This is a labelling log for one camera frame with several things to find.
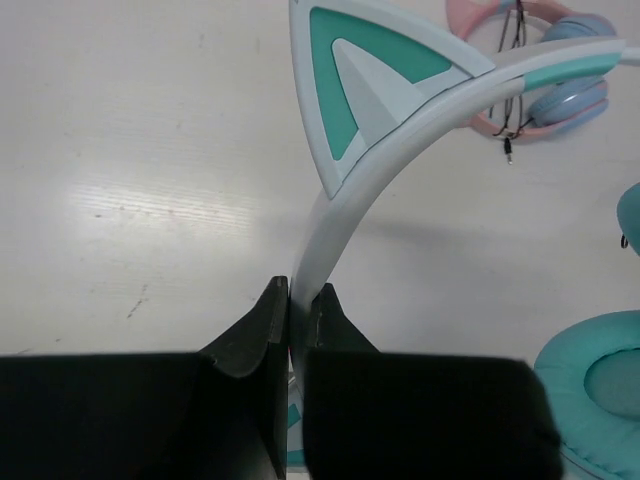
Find black pink headphone cable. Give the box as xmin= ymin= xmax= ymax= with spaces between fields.
xmin=487 ymin=0 xmax=534 ymax=167

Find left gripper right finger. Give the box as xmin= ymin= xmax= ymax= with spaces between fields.
xmin=302 ymin=285 xmax=565 ymax=479

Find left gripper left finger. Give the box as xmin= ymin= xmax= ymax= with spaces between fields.
xmin=1 ymin=276 xmax=289 ymax=479

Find pink blue cat headphones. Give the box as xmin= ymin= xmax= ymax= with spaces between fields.
xmin=446 ymin=1 xmax=617 ymax=143

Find teal cat ear headphones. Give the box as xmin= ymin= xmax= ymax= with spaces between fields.
xmin=287 ymin=1 xmax=639 ymax=479

